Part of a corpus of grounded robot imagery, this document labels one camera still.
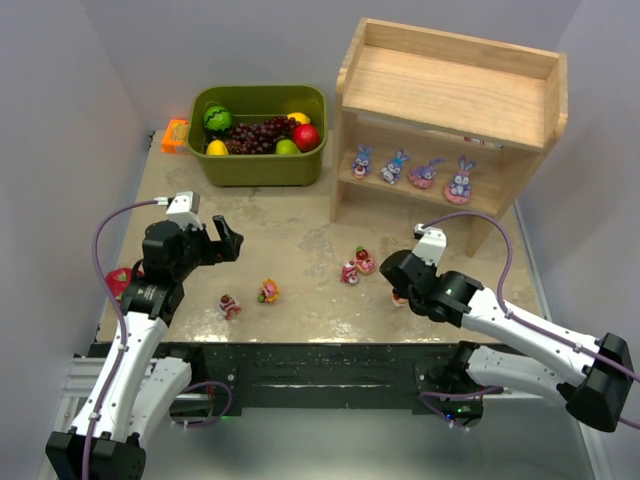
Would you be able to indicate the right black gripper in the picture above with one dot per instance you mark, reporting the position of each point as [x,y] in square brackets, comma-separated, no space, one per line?
[403,282]

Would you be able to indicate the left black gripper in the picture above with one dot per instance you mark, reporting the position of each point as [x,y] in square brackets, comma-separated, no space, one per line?
[208,245]

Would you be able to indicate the purple bunny orange cup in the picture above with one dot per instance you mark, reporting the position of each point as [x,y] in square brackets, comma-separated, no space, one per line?
[398,301]

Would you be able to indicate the purple bunny pink donut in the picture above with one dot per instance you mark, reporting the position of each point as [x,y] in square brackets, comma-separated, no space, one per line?
[422,177]
[458,191]

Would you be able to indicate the purple bunny with bottle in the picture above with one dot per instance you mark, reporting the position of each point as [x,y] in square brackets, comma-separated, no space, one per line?
[391,172]

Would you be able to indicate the purple bunny strawberry cake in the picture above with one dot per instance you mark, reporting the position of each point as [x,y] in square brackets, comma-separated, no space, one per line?
[361,166]

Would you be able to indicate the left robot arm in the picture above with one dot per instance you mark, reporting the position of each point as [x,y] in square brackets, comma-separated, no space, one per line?
[122,345]

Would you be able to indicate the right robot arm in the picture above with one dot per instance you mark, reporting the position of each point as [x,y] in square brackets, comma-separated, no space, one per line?
[530,340]

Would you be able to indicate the red white box behind shelf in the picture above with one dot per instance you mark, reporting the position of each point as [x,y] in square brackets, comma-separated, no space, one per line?
[485,143]

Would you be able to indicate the wooden two-tier shelf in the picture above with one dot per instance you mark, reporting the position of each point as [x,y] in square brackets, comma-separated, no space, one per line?
[423,90]

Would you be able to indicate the pink bear strawberry donut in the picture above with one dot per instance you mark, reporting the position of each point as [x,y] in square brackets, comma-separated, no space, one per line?
[365,262]

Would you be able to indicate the pink bear with cake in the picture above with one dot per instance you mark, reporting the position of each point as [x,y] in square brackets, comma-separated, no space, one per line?
[349,273]

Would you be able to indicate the red strawberry bear figure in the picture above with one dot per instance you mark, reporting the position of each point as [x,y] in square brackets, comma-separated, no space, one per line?
[229,306]

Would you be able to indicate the pink bear yellow flower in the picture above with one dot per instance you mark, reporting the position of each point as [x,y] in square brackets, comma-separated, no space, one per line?
[269,291]

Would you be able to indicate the yellow lemon toy front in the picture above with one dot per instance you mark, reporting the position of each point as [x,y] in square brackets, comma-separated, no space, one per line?
[217,147]

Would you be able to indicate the yellow lemon toy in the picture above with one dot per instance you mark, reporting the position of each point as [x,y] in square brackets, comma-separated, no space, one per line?
[217,147]
[299,117]

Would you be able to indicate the purple grape bunch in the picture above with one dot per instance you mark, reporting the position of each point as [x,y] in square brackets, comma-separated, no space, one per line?
[259,138]

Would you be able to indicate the orange snack box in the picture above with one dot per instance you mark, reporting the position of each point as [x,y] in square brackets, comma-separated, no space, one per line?
[174,138]

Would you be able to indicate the green pear toy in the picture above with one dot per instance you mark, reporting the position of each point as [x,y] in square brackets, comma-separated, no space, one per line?
[286,147]

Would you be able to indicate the red strawberry toy at edge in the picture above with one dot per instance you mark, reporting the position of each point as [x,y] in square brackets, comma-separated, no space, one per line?
[117,281]

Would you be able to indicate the green watermelon toy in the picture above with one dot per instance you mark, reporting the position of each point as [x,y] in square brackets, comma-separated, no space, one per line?
[217,118]

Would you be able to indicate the red apple toy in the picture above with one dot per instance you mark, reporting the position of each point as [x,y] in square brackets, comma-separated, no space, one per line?
[306,137]

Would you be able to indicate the green plastic basin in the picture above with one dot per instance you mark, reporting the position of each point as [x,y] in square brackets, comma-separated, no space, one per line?
[250,104]

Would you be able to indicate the yellow lemon toy back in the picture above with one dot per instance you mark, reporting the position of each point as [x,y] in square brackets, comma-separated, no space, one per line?
[299,117]

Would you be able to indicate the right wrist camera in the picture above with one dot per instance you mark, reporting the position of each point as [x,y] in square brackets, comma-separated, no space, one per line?
[431,244]

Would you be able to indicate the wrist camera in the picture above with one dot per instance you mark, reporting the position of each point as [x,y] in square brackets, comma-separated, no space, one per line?
[182,209]
[431,244]

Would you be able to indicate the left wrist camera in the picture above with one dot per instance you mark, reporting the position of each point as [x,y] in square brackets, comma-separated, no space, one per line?
[182,209]

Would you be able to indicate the black base frame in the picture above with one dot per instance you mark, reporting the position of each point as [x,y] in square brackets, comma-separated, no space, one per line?
[421,378]

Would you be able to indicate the aluminium rail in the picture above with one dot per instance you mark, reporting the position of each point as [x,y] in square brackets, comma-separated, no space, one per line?
[494,368]

